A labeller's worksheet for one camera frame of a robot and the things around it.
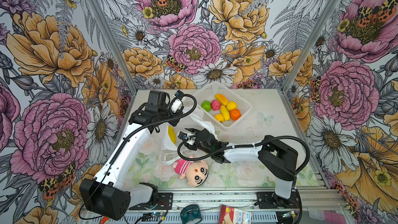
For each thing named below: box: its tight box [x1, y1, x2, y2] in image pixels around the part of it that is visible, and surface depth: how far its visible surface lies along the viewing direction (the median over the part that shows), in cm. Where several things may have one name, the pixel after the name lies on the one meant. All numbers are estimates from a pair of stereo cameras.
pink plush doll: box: [172, 155, 209, 188], surface depth 79 cm
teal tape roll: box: [180, 204, 203, 224], surface depth 66 cm
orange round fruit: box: [230, 108, 242, 121], surface depth 102 cm
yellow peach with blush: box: [214, 113, 225, 123], surface depth 101 cm
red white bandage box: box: [218, 205, 252, 224], surface depth 69 cm
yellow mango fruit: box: [220, 105, 231, 121], surface depth 104 cm
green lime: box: [201, 100, 211, 112], surface depth 107 cm
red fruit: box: [210, 99, 222, 111], surface depth 108 cm
